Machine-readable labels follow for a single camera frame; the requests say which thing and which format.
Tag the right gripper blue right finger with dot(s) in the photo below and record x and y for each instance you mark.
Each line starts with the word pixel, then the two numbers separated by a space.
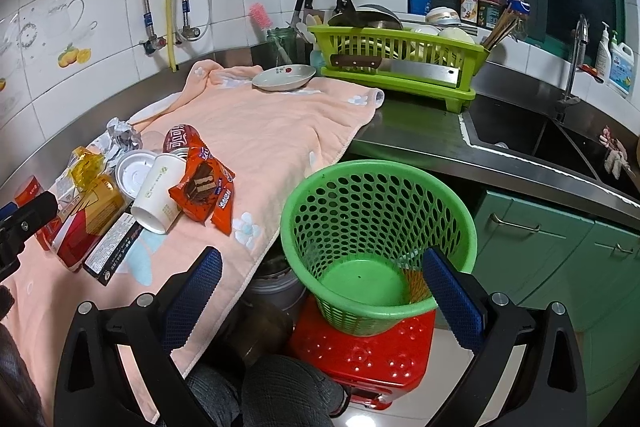
pixel 453 292

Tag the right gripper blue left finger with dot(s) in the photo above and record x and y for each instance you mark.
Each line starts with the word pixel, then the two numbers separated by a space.
pixel 184 297

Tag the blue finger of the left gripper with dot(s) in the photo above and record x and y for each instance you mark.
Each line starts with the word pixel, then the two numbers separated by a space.
pixel 7 210
pixel 27 220

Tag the gold red cigarette box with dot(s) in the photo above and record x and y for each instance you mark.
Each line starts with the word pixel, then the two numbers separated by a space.
pixel 90 218

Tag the black white box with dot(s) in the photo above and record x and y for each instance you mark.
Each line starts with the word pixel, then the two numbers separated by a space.
pixel 107 256

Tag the white paper cup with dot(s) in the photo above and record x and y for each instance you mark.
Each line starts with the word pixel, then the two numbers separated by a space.
pixel 153 208

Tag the white plastic lid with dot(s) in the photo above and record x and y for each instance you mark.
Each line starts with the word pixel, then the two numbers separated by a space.
pixel 131 171

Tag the foil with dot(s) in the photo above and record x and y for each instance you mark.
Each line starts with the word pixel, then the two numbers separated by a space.
pixel 119 137

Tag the orange wafer wrapper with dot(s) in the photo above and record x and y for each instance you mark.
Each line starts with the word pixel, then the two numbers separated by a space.
pixel 206 189

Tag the red cola can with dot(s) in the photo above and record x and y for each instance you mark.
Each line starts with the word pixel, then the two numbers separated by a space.
pixel 178 139

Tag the yellow plastic wrapper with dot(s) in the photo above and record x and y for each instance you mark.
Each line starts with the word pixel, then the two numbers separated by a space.
pixel 84 167

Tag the red plastic stool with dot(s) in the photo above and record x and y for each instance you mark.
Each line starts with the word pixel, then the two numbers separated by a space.
pixel 378 369

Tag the green plastic waste basket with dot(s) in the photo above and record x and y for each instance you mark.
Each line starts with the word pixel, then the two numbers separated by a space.
pixel 355 234

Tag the peach towel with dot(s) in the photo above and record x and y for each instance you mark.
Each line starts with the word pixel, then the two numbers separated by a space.
pixel 271 141

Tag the white shallow bowl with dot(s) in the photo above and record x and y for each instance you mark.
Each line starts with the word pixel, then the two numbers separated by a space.
pixel 284 78

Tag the green dish rack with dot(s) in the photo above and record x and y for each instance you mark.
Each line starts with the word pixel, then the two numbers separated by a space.
pixel 468 57

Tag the green utensil jar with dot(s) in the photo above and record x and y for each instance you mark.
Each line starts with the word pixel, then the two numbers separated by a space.
pixel 284 41

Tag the pink bottle brush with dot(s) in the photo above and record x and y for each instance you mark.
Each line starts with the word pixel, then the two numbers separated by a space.
pixel 260 17

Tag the white detergent bottle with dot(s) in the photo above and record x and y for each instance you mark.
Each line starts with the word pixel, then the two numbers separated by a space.
pixel 621 76

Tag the sink faucet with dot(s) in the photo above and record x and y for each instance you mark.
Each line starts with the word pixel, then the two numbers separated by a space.
pixel 580 41

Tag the cleaver with wooden handle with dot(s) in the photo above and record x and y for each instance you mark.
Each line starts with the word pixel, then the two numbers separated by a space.
pixel 446 76

